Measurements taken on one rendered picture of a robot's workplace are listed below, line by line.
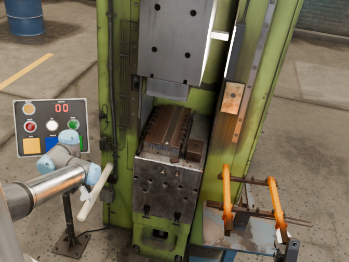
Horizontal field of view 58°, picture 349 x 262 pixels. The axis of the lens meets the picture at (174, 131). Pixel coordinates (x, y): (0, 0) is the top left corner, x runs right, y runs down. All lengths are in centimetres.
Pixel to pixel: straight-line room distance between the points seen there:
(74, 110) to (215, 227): 96
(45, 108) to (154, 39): 64
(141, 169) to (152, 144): 16
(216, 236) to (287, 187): 156
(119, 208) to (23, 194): 155
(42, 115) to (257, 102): 107
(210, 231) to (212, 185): 36
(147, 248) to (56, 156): 128
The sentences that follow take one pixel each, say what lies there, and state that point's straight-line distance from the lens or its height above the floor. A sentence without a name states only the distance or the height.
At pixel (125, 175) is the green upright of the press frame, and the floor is 56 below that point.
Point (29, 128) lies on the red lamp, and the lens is 167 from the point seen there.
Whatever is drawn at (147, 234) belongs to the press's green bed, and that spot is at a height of 21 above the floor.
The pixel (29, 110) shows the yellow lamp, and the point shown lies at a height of 116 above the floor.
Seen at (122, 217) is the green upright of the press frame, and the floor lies 13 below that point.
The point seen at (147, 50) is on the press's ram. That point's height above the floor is 149.
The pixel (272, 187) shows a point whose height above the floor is 93.
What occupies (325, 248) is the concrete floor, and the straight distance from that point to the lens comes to 285.
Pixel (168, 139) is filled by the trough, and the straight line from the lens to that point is 173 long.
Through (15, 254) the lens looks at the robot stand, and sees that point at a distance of 31.
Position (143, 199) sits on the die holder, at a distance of 192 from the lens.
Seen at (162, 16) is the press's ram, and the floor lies 165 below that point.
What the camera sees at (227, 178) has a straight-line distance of 165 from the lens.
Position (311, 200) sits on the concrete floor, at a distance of 316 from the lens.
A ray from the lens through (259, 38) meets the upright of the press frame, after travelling 152.
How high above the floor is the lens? 203
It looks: 35 degrees down
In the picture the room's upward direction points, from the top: 7 degrees clockwise
